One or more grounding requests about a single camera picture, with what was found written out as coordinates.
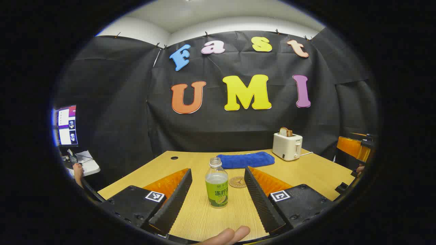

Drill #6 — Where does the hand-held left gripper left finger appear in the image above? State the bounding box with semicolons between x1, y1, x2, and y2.
99;167;193;237

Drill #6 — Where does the white toaster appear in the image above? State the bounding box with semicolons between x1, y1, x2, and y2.
272;132;303;161

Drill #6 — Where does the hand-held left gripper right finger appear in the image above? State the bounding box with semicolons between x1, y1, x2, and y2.
244;166;334;236

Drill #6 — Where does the green label water bottle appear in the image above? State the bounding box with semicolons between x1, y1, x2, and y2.
205;157;229;209

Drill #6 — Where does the computer monitor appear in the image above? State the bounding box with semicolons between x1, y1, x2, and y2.
52;105;79;147

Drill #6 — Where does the blue folded towel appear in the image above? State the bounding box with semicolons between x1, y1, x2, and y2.
217;151;275;169

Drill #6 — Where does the round wooden coaster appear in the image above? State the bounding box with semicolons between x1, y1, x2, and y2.
229;176;247;188

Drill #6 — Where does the white side table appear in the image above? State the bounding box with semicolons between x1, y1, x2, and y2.
63;150;101;177

